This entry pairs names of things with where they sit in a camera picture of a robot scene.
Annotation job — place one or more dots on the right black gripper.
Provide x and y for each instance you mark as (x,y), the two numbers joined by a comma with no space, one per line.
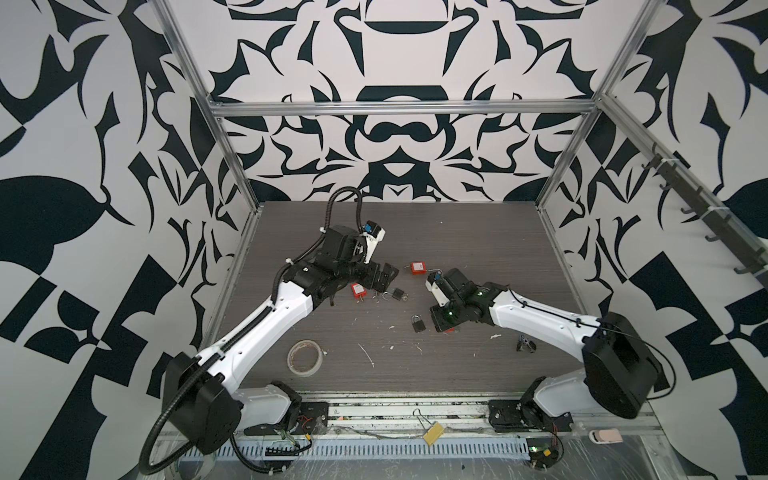
(439,323)

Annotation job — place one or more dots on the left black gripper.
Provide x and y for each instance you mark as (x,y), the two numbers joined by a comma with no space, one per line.
(385,276)

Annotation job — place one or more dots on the small black padlock back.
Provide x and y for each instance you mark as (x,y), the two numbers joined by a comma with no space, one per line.
(396,294)

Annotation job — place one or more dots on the small black padlock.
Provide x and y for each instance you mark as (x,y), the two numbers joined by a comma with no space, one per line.
(396,294)
(417,324)

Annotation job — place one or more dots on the red padlock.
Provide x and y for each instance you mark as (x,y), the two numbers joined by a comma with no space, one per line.
(418,268)
(359,292)

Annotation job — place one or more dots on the small black padlock front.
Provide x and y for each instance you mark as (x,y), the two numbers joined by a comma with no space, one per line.
(417,324)

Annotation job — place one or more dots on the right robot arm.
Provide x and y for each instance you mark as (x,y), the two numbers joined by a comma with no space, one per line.
(618,369)

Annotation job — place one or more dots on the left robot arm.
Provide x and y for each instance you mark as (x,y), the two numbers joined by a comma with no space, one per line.
(202,397)

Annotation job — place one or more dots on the black key bunch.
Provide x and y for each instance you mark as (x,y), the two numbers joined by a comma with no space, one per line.
(525,344)

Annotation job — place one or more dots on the small electronics board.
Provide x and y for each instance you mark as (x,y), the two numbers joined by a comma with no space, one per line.
(544,453)

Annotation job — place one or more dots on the pink white small object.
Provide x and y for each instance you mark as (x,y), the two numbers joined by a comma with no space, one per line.
(605,436)

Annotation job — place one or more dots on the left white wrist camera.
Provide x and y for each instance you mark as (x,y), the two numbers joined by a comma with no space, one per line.
(372,235)

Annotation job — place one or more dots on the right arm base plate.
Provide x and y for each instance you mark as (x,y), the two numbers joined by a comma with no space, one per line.
(517,416)

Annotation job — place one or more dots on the white slotted cable duct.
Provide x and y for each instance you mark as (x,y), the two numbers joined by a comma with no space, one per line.
(337,449)

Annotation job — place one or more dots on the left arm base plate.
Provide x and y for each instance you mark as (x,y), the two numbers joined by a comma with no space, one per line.
(305,418)

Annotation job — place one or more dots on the black coat hook rail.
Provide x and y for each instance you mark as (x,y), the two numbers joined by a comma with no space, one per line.
(701,204)

